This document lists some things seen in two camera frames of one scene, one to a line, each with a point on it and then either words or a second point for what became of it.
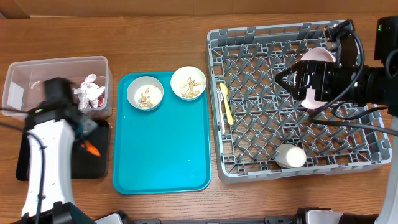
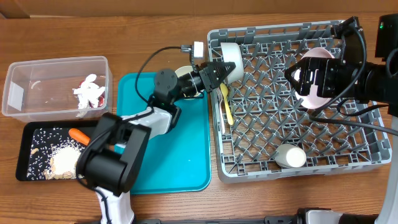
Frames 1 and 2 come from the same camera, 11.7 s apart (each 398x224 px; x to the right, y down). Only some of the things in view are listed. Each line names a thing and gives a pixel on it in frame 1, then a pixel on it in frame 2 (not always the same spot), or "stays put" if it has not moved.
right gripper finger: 293,91 to 303,89
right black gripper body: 329,81 stays put
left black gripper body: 88,128 to 207,78
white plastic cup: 290,155 stays put
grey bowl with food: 145,93 to 231,53
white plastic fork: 220,96 stays put
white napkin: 89,91 stays put
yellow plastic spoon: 225,91 stays put
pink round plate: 316,54 stays put
